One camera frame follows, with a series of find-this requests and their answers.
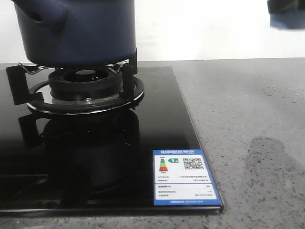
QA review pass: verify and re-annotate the light blue ribbed plastic cup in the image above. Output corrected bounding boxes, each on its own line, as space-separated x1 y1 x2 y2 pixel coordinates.
267 0 305 30

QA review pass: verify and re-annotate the black metal pot support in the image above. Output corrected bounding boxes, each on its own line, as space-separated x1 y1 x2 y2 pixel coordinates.
6 53 144 116

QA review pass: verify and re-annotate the dark blue cooking pot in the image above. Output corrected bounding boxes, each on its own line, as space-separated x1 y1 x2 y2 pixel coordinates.
14 0 136 67

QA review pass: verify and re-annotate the blue energy label sticker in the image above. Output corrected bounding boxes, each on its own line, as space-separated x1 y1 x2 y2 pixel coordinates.
153 149 222 207

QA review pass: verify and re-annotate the black glass gas stove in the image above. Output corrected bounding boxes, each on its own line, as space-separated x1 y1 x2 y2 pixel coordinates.
0 67 224 216

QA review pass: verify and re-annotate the black round gas burner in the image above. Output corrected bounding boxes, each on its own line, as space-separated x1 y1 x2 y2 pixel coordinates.
48 67 122 101

